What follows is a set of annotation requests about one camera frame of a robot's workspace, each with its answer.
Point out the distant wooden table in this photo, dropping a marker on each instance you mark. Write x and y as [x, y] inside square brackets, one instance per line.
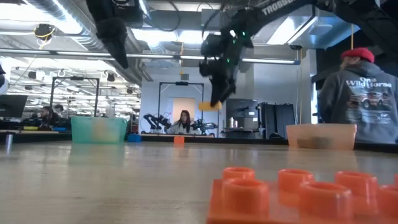
[161, 135]

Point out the black ceiling spotlight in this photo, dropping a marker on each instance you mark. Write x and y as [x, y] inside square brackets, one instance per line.
[32, 74]
[130, 91]
[111, 77]

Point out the black aluminium table frame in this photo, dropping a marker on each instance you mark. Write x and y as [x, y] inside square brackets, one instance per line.
[217, 140]

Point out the black gantry camera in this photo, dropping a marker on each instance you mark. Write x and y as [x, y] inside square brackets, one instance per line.
[182, 83]
[76, 78]

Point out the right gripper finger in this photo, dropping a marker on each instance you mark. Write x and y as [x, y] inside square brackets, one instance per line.
[218, 93]
[230, 87]

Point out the black computer monitor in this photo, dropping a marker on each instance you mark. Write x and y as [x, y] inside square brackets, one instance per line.
[12, 105]

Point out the dark shelf cabinet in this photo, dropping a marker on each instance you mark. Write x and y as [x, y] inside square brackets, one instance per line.
[245, 118]

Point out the grey metal post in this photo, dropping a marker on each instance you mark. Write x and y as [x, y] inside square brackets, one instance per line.
[9, 141]

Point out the silver ventilation duct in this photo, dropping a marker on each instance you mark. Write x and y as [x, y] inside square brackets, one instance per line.
[143, 9]

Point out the orange small building block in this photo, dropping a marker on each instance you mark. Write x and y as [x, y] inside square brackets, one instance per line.
[179, 140]

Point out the white bottle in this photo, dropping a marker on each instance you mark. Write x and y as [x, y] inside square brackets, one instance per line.
[231, 123]
[235, 124]

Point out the orange long building block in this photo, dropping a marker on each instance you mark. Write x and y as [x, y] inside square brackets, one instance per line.
[245, 199]

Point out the black round object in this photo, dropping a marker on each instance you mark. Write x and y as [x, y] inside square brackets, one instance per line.
[276, 136]

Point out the yellow desk object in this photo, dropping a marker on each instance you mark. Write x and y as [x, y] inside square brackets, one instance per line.
[30, 127]

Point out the person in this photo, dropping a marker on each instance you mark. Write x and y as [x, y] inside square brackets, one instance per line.
[367, 105]
[59, 108]
[48, 116]
[183, 124]

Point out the teal translucent plastic bin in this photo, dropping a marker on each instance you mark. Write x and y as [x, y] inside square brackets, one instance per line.
[81, 130]

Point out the orange translucent plastic bin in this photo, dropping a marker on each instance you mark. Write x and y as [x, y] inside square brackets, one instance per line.
[342, 137]

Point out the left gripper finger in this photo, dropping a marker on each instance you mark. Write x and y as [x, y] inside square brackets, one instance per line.
[119, 49]

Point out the pale pink door panel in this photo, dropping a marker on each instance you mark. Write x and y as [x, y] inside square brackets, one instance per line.
[183, 104]

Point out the blue desk object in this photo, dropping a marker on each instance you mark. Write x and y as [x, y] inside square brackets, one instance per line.
[60, 128]

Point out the distant dark robot arm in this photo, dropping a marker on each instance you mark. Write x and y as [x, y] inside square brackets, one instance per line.
[155, 119]
[205, 126]

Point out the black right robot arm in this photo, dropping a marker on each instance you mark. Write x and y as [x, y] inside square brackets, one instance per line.
[367, 18]

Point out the red cap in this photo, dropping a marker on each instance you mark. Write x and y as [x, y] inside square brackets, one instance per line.
[357, 53]

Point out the black ceiling camera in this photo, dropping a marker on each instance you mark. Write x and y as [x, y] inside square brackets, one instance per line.
[295, 47]

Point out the dark curtain partition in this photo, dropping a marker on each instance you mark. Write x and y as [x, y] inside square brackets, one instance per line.
[280, 119]

